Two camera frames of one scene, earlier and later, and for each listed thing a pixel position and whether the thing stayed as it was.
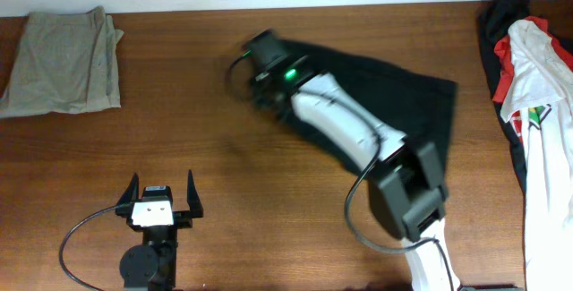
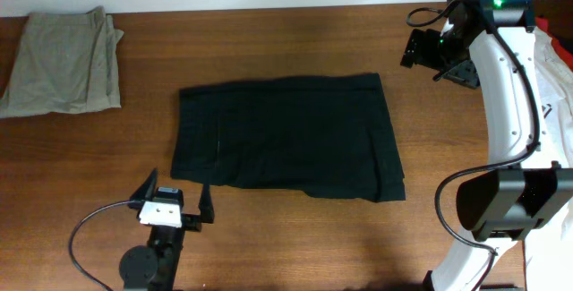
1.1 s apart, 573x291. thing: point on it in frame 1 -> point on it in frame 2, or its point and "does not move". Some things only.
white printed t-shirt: [540, 104] does not move
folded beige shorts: [64, 63] does not move
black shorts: [422, 109] -> [329, 135]
